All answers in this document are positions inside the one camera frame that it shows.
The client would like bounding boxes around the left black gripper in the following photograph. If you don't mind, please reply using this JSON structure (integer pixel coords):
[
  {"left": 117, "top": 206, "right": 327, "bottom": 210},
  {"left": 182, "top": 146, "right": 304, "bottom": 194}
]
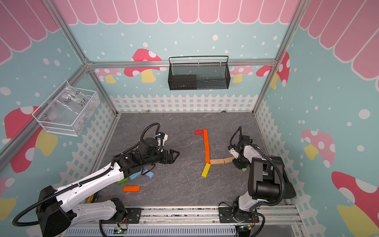
[{"left": 143, "top": 148, "right": 180, "bottom": 167}]

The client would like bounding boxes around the natural wood block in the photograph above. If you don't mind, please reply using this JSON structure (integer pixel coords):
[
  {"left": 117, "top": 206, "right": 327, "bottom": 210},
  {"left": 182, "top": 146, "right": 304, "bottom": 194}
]
[
  {"left": 210, "top": 159, "right": 225, "bottom": 165},
  {"left": 224, "top": 157, "right": 235, "bottom": 164}
]

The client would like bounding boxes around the red small block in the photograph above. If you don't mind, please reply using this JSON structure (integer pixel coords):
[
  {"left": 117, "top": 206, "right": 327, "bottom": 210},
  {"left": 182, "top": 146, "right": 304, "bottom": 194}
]
[{"left": 194, "top": 130, "right": 203, "bottom": 135}]

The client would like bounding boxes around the orange block short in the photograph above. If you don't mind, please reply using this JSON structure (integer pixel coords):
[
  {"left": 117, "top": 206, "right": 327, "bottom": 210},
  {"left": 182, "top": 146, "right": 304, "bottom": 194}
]
[{"left": 205, "top": 150, "right": 210, "bottom": 164}]

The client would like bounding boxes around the yellow long block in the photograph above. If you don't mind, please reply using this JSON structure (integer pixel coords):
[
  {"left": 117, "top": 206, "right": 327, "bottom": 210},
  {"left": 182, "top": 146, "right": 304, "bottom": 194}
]
[{"left": 202, "top": 163, "right": 211, "bottom": 178}]

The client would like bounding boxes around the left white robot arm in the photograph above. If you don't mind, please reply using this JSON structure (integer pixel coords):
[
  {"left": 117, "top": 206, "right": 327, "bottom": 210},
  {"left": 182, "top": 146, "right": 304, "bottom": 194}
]
[{"left": 12, "top": 122, "right": 180, "bottom": 237}]

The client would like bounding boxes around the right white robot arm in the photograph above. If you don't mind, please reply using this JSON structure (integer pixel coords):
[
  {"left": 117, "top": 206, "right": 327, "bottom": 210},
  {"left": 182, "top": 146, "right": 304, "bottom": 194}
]
[{"left": 228, "top": 126, "right": 285, "bottom": 223}]

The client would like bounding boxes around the light blue short block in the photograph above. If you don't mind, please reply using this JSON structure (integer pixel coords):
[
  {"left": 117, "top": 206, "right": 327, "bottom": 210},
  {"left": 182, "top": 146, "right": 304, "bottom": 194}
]
[{"left": 143, "top": 170, "right": 155, "bottom": 179}]

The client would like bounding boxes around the light blue long block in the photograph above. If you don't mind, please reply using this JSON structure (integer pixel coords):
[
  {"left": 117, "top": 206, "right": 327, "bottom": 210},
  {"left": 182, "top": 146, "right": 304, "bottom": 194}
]
[{"left": 129, "top": 172, "right": 141, "bottom": 180}]

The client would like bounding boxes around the orange block front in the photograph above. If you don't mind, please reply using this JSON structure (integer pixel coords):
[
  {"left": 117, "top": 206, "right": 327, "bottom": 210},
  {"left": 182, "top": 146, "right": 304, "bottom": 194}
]
[{"left": 123, "top": 186, "right": 141, "bottom": 193}]

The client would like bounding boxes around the black box in basket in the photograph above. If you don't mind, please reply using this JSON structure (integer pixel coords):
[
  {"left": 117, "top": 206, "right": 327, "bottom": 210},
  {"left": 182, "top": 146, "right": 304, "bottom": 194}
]
[{"left": 168, "top": 75, "right": 197, "bottom": 90}]

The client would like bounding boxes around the clear plastic bag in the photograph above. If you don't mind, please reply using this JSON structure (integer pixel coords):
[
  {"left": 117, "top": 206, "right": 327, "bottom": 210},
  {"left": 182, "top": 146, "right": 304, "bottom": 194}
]
[{"left": 47, "top": 85, "right": 91, "bottom": 121}]

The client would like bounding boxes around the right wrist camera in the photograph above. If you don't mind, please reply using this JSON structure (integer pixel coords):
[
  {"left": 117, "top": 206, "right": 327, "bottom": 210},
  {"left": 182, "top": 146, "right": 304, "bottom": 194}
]
[{"left": 228, "top": 135, "right": 252, "bottom": 159}]

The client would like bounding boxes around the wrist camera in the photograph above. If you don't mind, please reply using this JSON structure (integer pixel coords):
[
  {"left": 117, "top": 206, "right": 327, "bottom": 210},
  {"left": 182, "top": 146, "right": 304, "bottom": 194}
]
[
  {"left": 228, "top": 135, "right": 252, "bottom": 159},
  {"left": 137, "top": 132, "right": 168, "bottom": 156}
]

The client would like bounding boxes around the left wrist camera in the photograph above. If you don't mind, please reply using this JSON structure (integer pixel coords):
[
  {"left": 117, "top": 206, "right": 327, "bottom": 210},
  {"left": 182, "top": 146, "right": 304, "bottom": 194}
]
[{"left": 137, "top": 132, "right": 168, "bottom": 156}]

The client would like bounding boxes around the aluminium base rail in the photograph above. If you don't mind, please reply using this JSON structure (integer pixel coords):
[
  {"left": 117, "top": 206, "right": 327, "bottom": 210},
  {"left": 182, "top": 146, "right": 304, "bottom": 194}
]
[{"left": 62, "top": 205, "right": 307, "bottom": 237}]

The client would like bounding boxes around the black wire basket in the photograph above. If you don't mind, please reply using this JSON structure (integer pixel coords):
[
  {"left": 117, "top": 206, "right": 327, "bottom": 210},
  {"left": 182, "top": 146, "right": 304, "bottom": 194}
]
[{"left": 168, "top": 55, "right": 231, "bottom": 90}]

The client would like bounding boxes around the yellow handled tool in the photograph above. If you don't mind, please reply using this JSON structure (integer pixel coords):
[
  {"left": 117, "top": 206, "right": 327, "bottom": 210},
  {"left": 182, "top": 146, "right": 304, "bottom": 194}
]
[{"left": 87, "top": 194, "right": 94, "bottom": 204}]

